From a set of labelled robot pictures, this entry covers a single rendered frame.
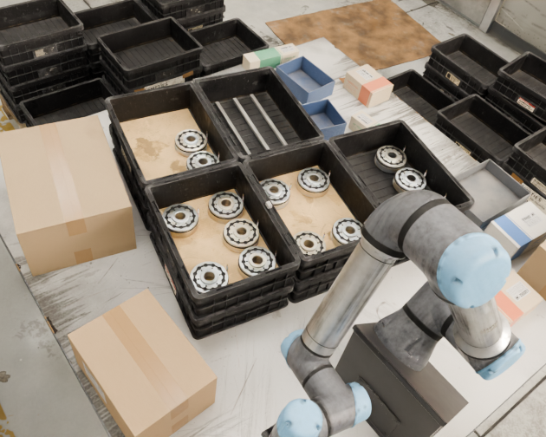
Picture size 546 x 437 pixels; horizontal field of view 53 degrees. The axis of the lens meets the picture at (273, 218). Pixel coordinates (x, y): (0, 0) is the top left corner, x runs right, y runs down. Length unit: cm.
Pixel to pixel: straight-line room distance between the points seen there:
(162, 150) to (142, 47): 113
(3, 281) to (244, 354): 136
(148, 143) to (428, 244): 115
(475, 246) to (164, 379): 78
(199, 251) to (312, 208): 38
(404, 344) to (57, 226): 94
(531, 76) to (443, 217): 241
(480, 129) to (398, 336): 181
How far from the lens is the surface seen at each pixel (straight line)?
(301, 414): 104
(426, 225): 92
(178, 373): 134
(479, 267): 89
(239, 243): 154
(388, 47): 408
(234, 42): 313
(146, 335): 139
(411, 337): 134
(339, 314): 107
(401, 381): 128
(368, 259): 101
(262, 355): 155
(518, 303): 179
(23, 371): 238
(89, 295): 165
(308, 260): 144
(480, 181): 218
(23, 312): 250
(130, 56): 281
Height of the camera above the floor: 209
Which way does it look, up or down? 50 degrees down
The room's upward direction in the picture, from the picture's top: 11 degrees clockwise
